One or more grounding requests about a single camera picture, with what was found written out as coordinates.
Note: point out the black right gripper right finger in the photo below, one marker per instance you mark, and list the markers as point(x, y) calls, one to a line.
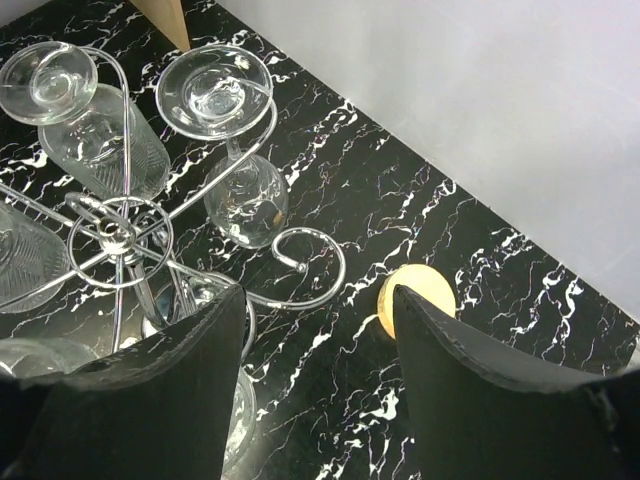
point(480, 409)

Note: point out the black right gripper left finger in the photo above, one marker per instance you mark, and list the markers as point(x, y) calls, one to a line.
point(159, 409)

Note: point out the frosted short goblet front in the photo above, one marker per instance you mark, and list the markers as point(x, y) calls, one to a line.
point(26, 358)

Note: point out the chrome wine glass rack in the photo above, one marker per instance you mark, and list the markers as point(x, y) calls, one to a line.
point(120, 243)

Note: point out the clear patterned short goblet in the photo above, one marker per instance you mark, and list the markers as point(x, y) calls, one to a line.
point(31, 254)

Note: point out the ribbed glass goblet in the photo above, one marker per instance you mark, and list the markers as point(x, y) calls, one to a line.
point(84, 126)

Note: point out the clear smooth wine glass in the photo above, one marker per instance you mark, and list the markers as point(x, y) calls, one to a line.
point(218, 93)

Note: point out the patterned glass goblet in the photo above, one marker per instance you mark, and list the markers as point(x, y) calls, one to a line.
point(242, 424)

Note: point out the wooden shelf unit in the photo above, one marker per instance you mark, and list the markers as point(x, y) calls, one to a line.
point(169, 18)

